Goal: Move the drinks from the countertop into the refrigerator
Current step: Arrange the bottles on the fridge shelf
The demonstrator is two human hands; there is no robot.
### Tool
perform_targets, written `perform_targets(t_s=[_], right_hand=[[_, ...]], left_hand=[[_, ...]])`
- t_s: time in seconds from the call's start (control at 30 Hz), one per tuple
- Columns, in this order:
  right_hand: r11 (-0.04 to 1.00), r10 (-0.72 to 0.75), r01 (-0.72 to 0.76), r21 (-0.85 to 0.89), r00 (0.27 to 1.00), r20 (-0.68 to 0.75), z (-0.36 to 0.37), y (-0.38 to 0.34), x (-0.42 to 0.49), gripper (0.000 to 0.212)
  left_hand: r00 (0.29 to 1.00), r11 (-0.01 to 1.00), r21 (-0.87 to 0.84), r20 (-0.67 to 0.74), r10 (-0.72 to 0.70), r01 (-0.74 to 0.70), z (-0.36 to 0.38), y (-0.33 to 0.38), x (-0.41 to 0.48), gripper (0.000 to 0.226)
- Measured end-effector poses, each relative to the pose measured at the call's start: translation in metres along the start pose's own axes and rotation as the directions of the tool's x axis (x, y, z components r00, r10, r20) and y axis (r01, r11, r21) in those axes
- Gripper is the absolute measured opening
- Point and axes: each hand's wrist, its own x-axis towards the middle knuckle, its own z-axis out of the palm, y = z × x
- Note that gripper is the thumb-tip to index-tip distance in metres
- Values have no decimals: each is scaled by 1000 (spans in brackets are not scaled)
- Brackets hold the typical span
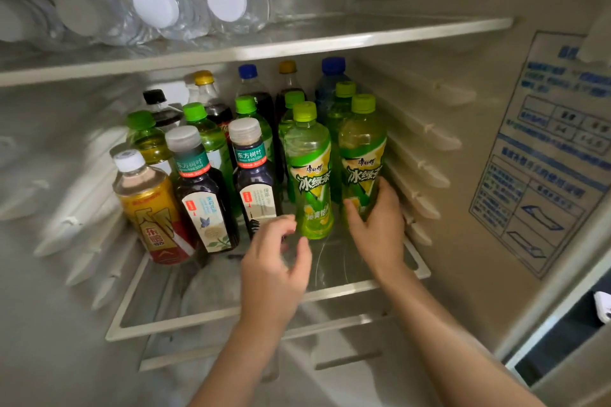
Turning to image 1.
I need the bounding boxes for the white refrigerator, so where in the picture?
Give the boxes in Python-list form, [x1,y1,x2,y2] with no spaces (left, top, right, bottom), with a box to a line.
[0,0,611,407]

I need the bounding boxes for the printed clear plastic bag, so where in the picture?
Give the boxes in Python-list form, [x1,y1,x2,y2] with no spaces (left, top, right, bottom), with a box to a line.
[181,258,242,317]

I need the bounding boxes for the person's right hand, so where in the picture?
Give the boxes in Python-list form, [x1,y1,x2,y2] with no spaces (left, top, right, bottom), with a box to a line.
[343,177,407,281]

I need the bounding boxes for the cola bottle yellow cap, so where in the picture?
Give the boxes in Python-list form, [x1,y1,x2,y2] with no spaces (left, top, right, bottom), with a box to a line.
[274,60,306,121]
[188,70,235,141]

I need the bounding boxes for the person's left forearm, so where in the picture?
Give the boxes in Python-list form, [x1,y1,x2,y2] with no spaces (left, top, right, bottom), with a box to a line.
[188,315,287,407]

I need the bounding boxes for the green tea bottle lime cap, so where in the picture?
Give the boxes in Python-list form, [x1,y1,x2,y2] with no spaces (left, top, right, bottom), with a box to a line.
[234,95,276,164]
[337,94,388,221]
[284,101,335,240]

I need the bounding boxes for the person's right forearm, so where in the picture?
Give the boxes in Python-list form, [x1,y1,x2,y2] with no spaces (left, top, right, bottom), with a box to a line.
[381,263,545,407]

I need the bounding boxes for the glass crisper cover shelf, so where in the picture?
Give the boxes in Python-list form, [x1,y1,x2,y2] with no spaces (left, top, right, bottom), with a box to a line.
[138,311,397,373]

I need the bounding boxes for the person's left hand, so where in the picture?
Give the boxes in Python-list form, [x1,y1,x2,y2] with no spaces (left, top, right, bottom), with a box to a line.
[240,214,314,331]

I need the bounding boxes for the iced tea bottle black cap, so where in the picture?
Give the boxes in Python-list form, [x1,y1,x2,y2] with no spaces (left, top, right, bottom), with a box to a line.
[142,88,185,134]

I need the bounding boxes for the cola bottle blue cap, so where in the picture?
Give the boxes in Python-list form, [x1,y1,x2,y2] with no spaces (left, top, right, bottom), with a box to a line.
[235,64,277,135]

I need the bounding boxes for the blue instruction sticker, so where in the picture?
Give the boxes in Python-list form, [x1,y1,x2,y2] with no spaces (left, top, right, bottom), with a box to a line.
[469,31,611,279]

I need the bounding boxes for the orange energy drink bottle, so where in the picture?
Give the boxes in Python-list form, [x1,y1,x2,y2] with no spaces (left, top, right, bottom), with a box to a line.
[112,149,197,265]

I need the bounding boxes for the blue sports drink bottle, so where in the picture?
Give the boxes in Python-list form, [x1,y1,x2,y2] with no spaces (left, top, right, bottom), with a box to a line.
[314,56,352,124]

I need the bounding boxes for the glass fridge shelf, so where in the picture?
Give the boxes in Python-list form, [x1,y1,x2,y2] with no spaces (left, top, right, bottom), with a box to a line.
[0,15,514,88]
[104,210,432,343]

